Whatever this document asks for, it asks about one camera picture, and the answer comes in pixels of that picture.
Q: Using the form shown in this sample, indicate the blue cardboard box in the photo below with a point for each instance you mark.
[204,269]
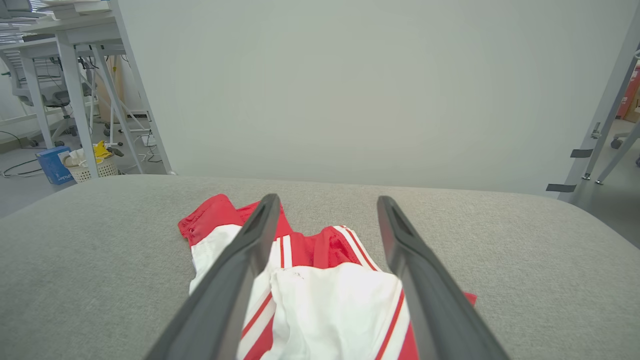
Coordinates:
[52,167]

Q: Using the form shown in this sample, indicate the grey office chair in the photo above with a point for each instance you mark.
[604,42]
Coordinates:
[55,97]

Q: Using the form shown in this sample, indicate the red box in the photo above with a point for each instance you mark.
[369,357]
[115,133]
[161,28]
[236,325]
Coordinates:
[631,92]

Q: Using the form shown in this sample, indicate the black tape strip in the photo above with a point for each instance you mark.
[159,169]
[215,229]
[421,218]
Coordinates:
[581,153]
[560,188]

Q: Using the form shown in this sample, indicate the white metal frame desk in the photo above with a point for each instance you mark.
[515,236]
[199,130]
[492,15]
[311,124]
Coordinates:
[74,90]

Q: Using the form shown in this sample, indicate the white cloth in basket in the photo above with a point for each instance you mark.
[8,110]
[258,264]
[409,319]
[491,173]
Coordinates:
[77,157]

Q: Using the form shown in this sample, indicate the yellow item in basket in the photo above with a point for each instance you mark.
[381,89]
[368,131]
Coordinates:
[101,150]

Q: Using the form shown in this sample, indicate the grey slanted frame leg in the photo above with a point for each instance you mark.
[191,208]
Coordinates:
[607,105]

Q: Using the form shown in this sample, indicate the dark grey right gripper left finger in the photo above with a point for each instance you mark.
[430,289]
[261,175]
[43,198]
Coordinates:
[225,300]

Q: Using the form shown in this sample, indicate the red and white basketball jersey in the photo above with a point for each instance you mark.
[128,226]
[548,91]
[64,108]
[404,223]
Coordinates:
[330,300]

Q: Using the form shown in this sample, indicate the white power strip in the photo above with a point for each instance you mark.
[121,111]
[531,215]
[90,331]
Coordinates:
[148,140]

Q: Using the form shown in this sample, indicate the grey partition frame post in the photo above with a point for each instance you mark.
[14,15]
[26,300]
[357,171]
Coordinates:
[142,100]

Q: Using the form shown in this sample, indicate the white plastic laundry basket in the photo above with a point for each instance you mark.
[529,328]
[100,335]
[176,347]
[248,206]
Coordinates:
[102,169]

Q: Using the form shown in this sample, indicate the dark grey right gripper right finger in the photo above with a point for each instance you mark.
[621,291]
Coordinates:
[440,310]

